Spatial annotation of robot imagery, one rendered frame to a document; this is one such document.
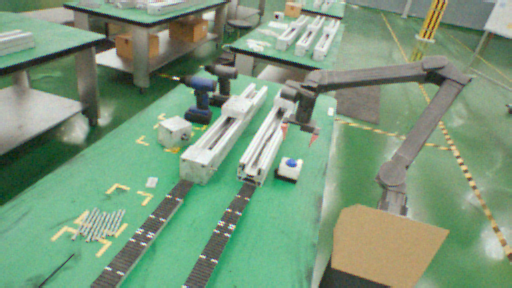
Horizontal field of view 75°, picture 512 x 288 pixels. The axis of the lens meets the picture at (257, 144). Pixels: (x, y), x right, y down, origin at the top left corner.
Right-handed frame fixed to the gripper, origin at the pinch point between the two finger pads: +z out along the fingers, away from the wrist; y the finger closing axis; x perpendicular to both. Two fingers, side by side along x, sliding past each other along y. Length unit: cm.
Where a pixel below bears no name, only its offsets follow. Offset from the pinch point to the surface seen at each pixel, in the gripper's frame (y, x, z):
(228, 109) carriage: 34.0, -20.1, 4.6
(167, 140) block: 50, 5, 13
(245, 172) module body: 14.9, 11.9, 11.9
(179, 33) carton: 212, -332, 64
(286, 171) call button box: 0.7, 4.0, 11.6
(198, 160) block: 30.5, 20.0, 6.9
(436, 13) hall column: -246, -979, 18
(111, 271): 33, 65, 13
